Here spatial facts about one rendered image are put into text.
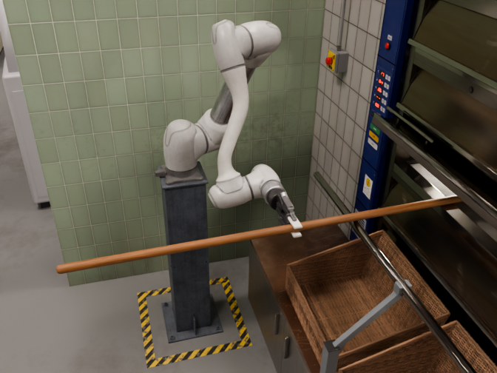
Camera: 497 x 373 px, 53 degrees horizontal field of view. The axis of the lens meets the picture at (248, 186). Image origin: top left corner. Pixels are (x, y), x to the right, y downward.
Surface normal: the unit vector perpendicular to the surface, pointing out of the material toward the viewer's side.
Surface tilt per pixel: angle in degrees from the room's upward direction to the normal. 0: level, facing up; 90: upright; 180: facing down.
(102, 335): 0
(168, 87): 90
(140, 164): 90
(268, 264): 0
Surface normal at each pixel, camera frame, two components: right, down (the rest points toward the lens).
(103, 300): 0.01, -0.85
